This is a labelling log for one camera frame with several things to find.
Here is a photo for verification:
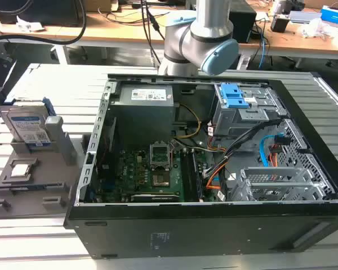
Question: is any black monitor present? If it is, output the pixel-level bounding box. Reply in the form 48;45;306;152
0;0;86;28

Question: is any black RAM stick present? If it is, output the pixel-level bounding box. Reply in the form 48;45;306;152
190;150;204;201

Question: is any grey flat box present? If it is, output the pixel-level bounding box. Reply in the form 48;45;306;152
288;10;323;25

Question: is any grey power supply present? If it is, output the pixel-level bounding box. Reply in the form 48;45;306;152
109;84;176;142

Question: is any grey metal drive cage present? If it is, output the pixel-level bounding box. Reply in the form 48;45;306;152
212;83;288;139

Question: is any black box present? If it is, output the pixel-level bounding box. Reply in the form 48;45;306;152
228;2;257;44

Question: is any black cable bundle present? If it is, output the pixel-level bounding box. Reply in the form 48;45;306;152
202;118;281;178

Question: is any black PC case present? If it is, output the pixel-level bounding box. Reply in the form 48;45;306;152
63;72;338;260

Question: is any green motherboard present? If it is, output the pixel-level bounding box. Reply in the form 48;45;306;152
97;146;215;203

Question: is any hard disk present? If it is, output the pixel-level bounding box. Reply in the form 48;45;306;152
0;97;56;149

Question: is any silver CPU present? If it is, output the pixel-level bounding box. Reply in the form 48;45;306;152
11;164;30;178

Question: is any CPU socket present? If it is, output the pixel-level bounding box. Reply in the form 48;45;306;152
149;143;173;172

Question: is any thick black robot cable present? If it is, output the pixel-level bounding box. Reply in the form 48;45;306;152
0;0;87;46

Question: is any blue wire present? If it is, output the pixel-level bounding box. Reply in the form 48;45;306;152
258;134;286;169

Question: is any black graphics card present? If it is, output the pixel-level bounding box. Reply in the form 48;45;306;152
131;192;181;203

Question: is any dark RAM stick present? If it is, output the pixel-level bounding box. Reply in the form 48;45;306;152
10;183;64;192

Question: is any white crumpled plastic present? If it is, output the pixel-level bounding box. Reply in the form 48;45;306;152
297;17;338;39

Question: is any orange wire bundle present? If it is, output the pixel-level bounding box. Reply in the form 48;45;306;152
206;165;229;191

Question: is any blue plastic drive latch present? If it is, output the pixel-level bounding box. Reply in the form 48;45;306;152
220;83;250;109

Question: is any white power strip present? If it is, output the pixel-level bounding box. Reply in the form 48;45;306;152
236;54;252;71

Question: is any grey parts rack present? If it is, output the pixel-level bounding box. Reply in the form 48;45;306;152
0;97;86;220

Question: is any black hanging cable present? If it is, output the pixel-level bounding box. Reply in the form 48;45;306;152
141;0;163;67

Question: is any blue cardboard box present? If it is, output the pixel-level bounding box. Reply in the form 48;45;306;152
320;4;338;24

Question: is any wooden desk with boxes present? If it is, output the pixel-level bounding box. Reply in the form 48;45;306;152
236;10;338;69

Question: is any wooden desk with monitor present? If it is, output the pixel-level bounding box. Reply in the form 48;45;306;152
0;10;193;66

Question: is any orange flat wire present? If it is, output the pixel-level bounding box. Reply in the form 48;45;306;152
269;145;283;169

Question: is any yellow wire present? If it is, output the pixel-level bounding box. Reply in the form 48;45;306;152
173;103;203;140

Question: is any white crumpled paper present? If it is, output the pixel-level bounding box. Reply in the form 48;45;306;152
16;15;45;32

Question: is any blue hanging cable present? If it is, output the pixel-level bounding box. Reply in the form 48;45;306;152
257;17;270;70

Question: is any metal disk bay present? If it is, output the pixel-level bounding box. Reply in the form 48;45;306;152
230;166;328;202

